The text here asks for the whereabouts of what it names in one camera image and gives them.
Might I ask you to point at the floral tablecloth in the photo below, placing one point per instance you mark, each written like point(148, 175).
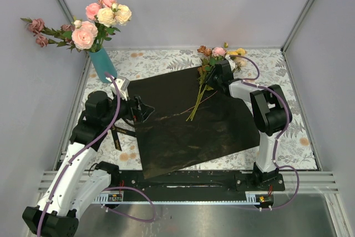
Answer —
point(294, 148)

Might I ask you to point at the black wrapping paper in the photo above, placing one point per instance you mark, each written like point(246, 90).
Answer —
point(167, 141)

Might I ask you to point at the pink rose stem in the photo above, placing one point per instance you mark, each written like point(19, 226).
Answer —
point(89, 36)
point(92, 10)

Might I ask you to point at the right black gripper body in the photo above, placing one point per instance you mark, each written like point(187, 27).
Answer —
point(213, 79)

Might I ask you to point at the teal cylindrical vase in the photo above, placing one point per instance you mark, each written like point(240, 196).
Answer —
point(102, 64)

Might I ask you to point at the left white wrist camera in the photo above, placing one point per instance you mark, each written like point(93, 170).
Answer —
point(120, 84)

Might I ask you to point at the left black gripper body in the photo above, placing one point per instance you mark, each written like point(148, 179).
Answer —
point(126, 110)

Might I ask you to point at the black printed ribbon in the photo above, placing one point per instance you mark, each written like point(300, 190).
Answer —
point(128, 130)

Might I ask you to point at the mauve rose stem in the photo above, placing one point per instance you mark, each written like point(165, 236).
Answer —
point(44, 35)

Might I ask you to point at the cream rose stem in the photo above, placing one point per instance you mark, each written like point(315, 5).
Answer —
point(111, 16)

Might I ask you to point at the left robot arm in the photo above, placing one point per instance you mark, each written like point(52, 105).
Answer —
point(59, 210)

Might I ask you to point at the flower bouquet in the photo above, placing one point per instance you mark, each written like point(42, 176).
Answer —
point(209, 59)

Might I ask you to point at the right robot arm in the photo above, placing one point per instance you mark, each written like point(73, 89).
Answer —
point(270, 112)

